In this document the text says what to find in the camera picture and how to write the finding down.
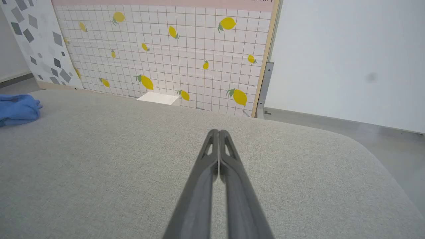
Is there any blue jersey with white-red trim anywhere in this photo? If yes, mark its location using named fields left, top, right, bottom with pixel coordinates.
left=0, top=94, right=43, bottom=127

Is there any lemon print tile backdrop panel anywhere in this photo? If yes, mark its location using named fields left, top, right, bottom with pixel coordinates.
left=51, top=0, right=283, bottom=118

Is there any grey metal panel stand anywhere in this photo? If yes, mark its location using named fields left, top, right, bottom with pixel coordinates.
left=256, top=61, right=275, bottom=119

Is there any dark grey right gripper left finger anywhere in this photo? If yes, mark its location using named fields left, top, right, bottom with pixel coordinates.
left=163, top=129, right=219, bottom=239

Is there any white box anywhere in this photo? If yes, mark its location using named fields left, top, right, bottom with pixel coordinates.
left=136, top=92, right=180, bottom=106

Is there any grey fabric sofa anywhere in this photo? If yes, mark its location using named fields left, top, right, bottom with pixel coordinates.
left=0, top=89, right=425, bottom=239

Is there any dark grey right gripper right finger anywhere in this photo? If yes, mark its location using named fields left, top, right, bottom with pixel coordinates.
left=219, top=129, right=275, bottom=239

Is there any grey terrazzo pattern panel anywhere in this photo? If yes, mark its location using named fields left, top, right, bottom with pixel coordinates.
left=0, top=0, right=83, bottom=89

